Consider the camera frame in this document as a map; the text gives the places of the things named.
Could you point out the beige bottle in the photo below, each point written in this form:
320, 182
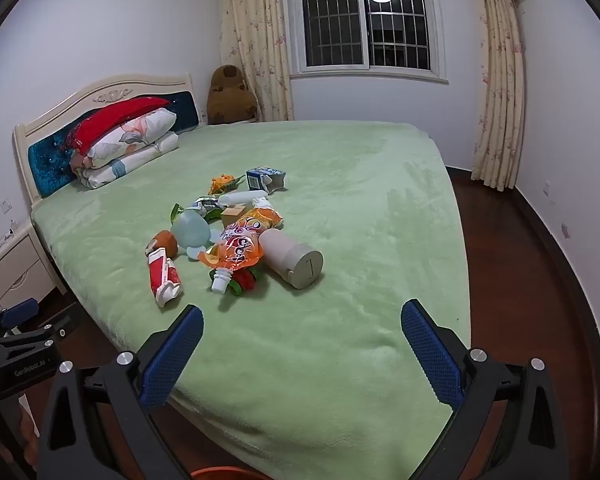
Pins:
292, 260

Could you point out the white nightstand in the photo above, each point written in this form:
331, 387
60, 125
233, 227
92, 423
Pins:
15, 270

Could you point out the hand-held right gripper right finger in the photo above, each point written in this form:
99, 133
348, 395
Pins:
430, 355

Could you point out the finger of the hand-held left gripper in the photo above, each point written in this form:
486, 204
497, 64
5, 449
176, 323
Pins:
45, 337
20, 312

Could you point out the red white packet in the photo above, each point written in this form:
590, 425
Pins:
162, 275

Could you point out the white floral pillow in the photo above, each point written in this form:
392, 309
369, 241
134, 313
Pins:
140, 132

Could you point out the crumpled silver can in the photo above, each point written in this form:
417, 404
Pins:
207, 204

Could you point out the torn blue carton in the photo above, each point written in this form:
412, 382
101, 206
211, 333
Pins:
260, 179

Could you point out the orange toy dinosaur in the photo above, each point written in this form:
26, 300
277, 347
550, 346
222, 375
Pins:
222, 184

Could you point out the brown plush toy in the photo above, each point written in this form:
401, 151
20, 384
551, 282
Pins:
230, 97

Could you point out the barred window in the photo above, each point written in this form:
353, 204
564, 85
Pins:
365, 15

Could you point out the white wall socket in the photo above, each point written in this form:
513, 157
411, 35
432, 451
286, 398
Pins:
5, 205

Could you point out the bed with green blanket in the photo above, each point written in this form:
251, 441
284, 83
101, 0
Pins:
340, 190

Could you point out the brown round object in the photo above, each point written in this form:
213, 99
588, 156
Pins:
162, 242

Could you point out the orange spouted drink pouch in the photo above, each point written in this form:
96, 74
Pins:
235, 252

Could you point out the wooden block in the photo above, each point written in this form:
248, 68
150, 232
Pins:
232, 216

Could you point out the green red plastic toy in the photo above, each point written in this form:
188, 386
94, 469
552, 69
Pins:
245, 282

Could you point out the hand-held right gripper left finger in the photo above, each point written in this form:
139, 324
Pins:
172, 355

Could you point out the pale blue plastic bottle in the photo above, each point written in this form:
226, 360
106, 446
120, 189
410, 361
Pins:
190, 232

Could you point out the floral cream curtain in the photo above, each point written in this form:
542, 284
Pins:
255, 40
500, 85

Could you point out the cream blue padded headboard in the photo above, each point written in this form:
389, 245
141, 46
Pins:
45, 160

